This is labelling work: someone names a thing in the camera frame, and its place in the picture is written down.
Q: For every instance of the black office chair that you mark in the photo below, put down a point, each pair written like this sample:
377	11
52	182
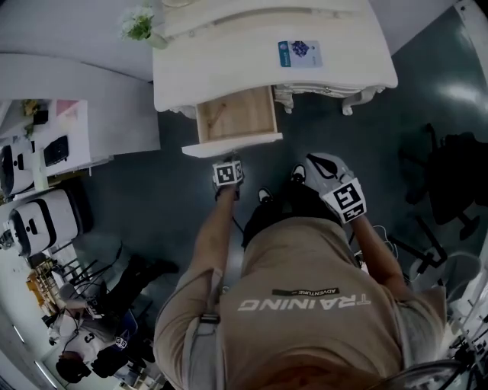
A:
453	179

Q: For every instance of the person's shoe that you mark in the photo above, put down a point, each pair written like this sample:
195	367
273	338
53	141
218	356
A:
265	195
298	173

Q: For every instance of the black keyboard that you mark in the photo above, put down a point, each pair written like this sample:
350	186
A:
56	150

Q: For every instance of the white flowers in vase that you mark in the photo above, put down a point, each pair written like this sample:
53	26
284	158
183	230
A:
139	24

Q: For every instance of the wooden slatted rack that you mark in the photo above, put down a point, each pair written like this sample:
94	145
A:
45	283

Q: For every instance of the plant in black pot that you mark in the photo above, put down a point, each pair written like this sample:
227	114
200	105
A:
36	111

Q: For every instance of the person's beige shirt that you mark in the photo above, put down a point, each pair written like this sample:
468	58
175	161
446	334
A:
305	316

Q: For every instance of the blue chair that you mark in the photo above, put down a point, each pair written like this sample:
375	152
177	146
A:
127	323

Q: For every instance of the long white box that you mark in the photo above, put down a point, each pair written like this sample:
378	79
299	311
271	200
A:
40	170

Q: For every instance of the white metal rack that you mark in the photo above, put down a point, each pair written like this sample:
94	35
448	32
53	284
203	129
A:
469	335

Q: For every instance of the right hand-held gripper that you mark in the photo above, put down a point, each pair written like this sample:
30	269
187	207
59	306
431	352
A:
345	202

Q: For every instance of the person's left forearm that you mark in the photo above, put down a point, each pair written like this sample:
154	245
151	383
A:
213	236

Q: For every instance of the grey stool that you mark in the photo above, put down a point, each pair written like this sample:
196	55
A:
453	274

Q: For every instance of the white desk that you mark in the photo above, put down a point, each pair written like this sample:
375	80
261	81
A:
82	144

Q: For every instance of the blue and white packet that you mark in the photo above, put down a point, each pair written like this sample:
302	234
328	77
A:
301	53

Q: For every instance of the person's black trousers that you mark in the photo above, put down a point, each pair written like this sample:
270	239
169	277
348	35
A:
282	217

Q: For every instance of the person's right forearm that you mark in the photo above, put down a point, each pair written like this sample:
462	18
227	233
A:
377	255

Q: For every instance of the white appliance with black trim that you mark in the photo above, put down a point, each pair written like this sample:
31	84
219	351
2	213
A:
42	222
15	169

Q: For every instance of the person's left shoe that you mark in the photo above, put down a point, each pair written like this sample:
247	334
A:
265	195

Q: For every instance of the black metal frame stand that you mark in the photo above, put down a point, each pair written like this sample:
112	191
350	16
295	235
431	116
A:
427	243

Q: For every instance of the pink paper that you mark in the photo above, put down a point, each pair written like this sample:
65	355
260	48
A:
68	108

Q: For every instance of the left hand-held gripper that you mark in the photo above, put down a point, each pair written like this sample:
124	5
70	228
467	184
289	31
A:
228	175

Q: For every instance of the person's right shoe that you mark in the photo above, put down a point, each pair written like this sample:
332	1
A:
298	173

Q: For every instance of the cream carved dresser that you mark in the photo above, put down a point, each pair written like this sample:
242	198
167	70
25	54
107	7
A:
228	57

